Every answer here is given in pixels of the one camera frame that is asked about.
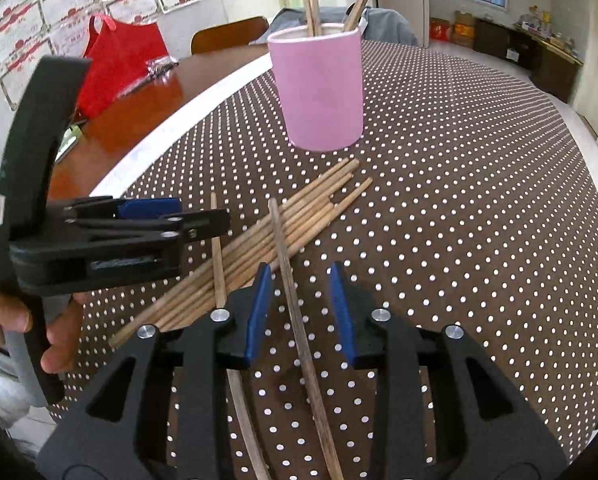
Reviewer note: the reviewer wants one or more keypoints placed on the brown polka dot mat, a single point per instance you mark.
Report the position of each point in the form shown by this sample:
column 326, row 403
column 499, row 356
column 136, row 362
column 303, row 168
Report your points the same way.
column 477, row 208

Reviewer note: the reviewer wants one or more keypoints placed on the plastic wrapped packet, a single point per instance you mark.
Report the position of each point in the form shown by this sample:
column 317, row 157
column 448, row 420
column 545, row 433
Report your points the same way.
column 158, row 67

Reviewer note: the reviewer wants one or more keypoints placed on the person left hand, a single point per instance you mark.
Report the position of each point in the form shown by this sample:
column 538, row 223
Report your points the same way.
column 63, row 333

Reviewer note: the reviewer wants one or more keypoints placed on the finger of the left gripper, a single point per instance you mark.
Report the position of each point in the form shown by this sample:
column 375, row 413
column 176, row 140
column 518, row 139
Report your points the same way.
column 179, row 227
column 129, row 207

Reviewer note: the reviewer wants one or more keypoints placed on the dark wooden desk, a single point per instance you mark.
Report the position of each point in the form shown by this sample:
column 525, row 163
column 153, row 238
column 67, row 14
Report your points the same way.
column 551, row 69

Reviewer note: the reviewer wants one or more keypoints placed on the red gift bag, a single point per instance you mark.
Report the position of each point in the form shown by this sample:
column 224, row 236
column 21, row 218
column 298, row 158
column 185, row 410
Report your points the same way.
column 119, row 55

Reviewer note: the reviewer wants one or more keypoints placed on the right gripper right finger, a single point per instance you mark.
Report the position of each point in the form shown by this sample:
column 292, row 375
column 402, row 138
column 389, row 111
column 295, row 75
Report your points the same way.
column 443, row 409

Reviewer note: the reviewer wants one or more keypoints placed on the pink cylindrical cup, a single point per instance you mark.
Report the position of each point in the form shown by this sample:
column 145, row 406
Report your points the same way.
column 319, row 83

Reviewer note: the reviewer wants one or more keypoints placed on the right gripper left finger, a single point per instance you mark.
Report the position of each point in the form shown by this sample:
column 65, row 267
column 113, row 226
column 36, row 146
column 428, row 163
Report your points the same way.
column 157, row 410

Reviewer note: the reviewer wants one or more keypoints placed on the brown wooden chair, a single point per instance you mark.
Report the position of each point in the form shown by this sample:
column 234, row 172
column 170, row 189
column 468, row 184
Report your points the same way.
column 228, row 36

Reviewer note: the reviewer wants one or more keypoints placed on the grey jacket on chair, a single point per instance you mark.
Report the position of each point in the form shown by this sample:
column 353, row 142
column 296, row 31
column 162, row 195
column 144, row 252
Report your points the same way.
column 377, row 24

